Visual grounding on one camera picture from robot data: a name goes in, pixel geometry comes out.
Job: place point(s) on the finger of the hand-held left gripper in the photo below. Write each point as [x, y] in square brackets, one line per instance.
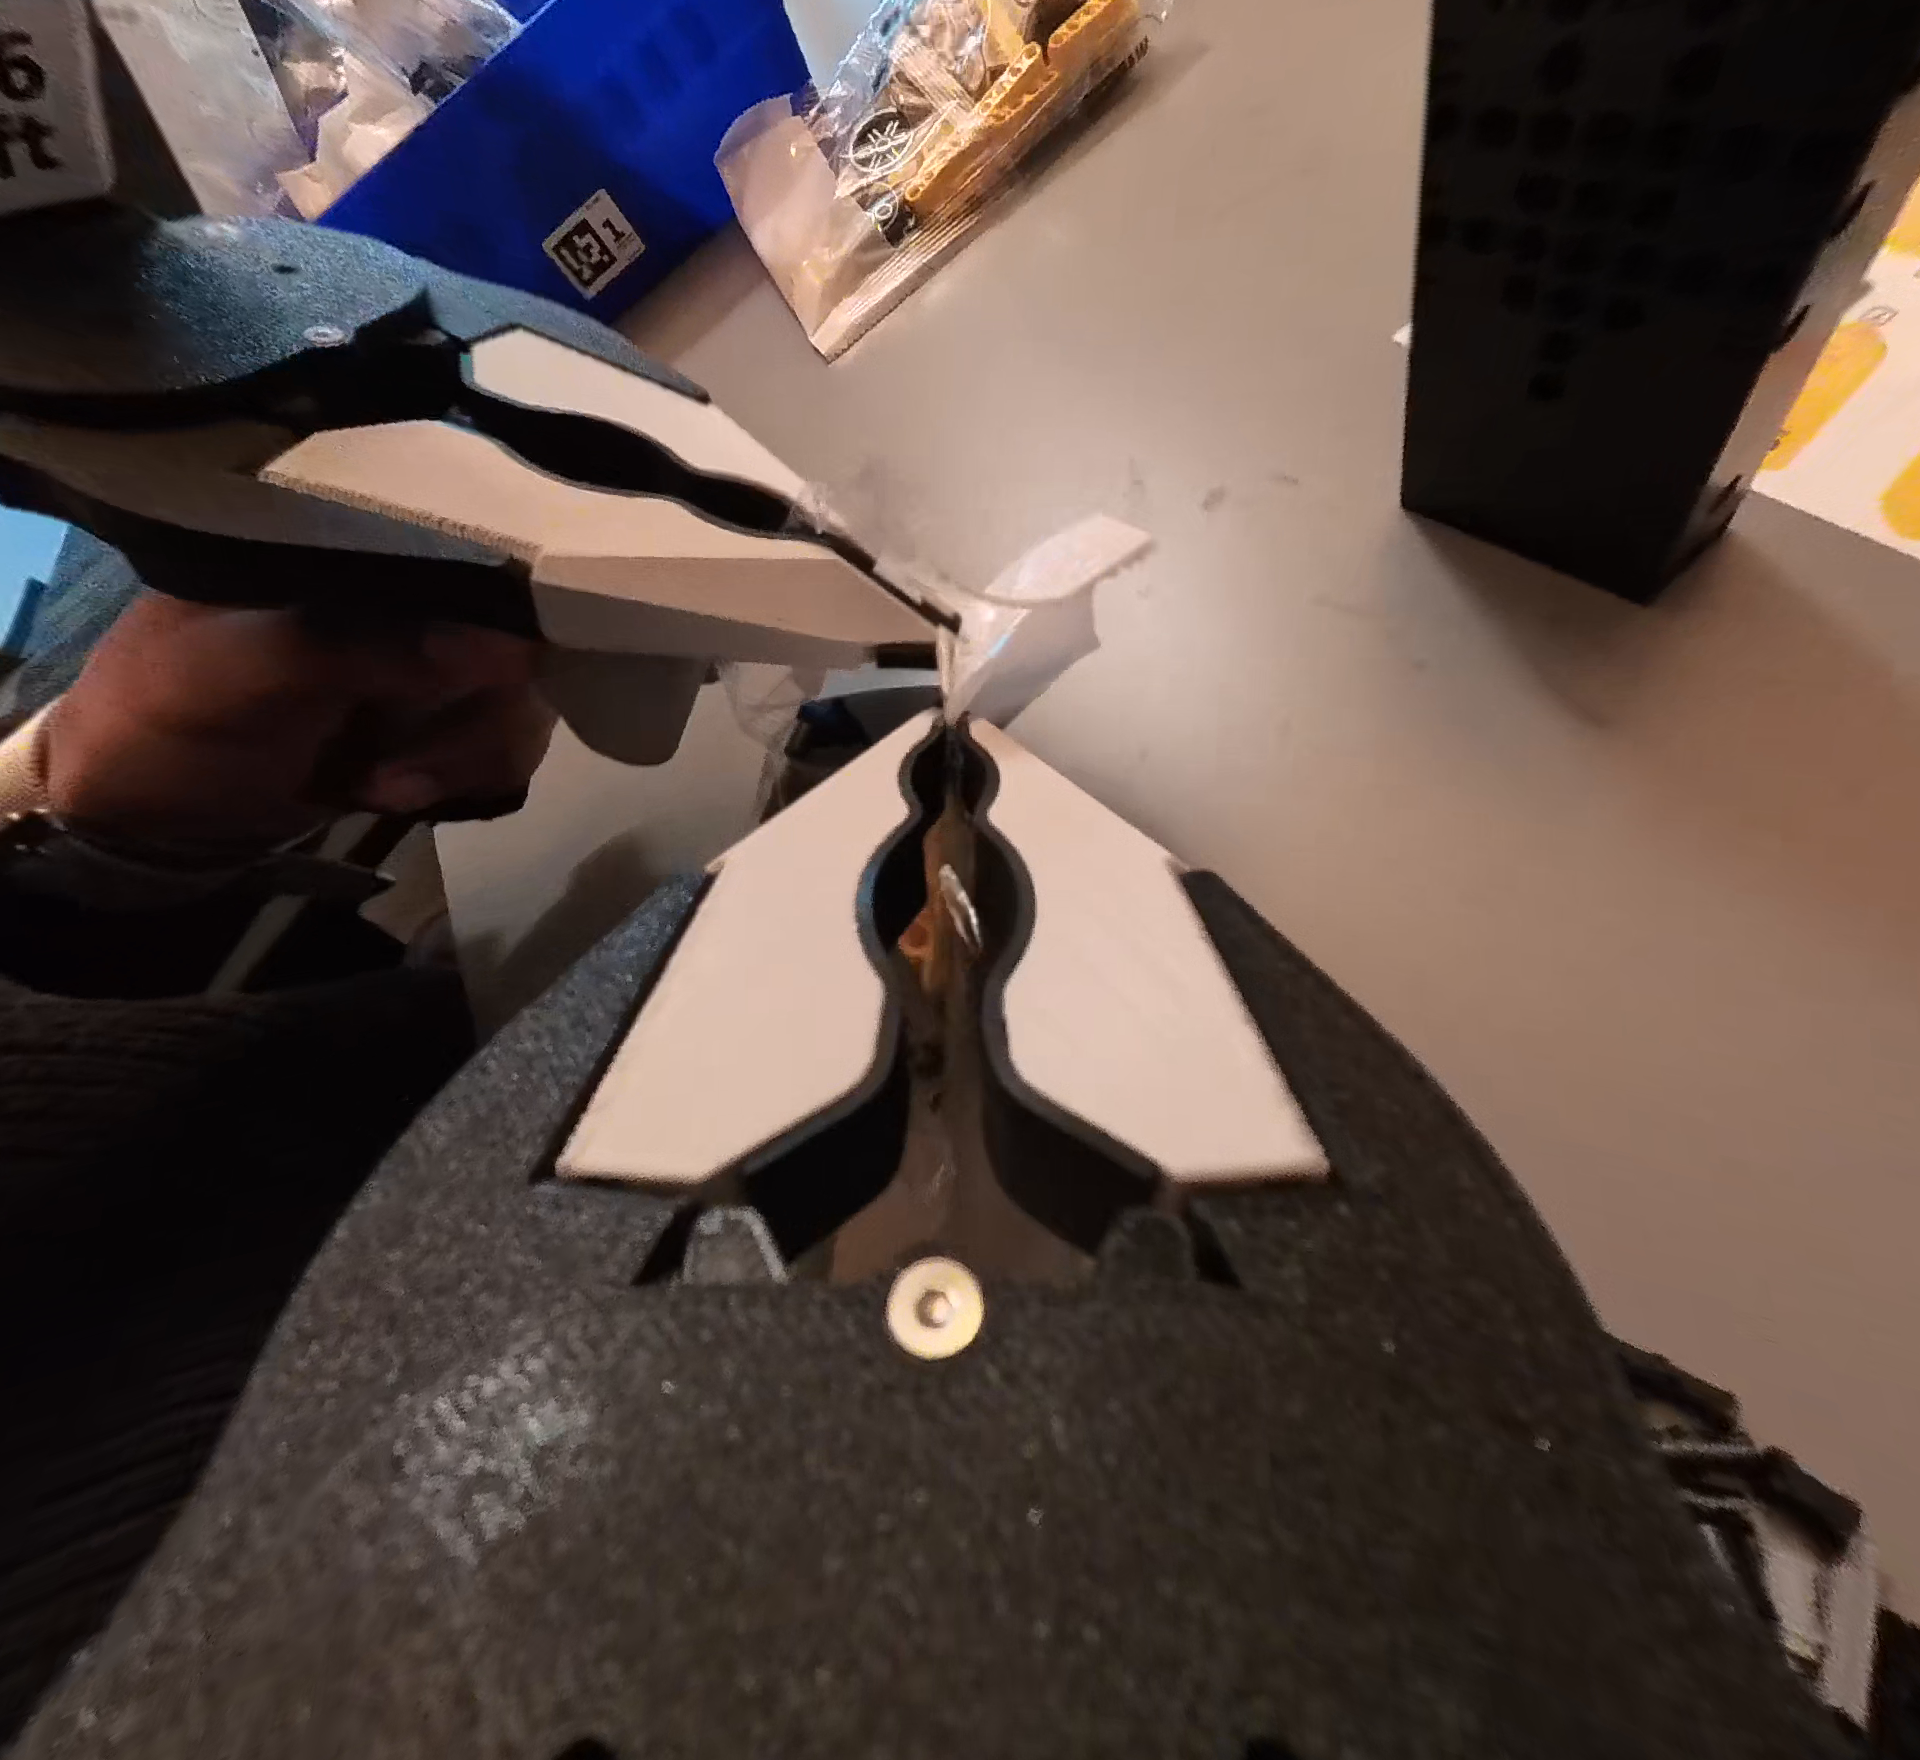
[630, 403]
[660, 592]

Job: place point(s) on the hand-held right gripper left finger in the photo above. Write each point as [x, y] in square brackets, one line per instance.
[751, 1024]

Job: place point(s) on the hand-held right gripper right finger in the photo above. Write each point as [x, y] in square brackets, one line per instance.
[1139, 1024]

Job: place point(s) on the small clear parts bag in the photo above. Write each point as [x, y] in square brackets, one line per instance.
[1036, 605]

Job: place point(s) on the pile of black red pins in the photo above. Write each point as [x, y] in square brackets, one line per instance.
[1756, 1491]

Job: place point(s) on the person's left hand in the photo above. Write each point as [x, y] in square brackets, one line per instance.
[270, 711]

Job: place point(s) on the blue plastic bin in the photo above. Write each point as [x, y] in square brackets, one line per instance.
[599, 109]

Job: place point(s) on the crumpled clear parts bag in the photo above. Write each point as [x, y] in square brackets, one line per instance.
[301, 35]

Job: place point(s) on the clear bag of yellow beams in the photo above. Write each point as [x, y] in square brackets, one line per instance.
[960, 95]

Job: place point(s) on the silver wristwatch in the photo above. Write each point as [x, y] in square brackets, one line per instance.
[150, 863]

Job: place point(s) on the yellow sticker sheet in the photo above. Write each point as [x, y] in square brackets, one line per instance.
[1860, 441]

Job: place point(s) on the black perforated block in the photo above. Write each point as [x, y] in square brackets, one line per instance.
[1619, 215]

